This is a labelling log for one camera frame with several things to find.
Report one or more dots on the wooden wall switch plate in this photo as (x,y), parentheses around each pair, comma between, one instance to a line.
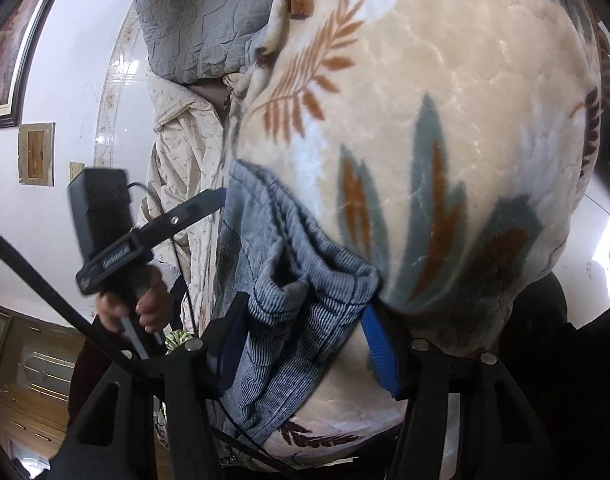
(36,154)

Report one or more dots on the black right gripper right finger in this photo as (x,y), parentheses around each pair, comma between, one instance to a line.
(401,362)

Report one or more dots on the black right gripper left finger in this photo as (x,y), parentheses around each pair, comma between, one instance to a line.
(204,367)

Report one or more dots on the beige leaf pattern fleece blanket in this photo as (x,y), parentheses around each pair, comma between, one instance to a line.
(447,143)

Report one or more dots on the cream floral duvet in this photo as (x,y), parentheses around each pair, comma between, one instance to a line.
(188,157)

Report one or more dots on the blue denim jeans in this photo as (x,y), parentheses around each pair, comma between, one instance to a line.
(306,294)

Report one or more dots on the wooden cabinet with glass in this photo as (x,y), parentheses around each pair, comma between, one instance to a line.
(58,420)

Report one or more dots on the grey quilted blanket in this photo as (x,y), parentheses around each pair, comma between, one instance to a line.
(189,40)

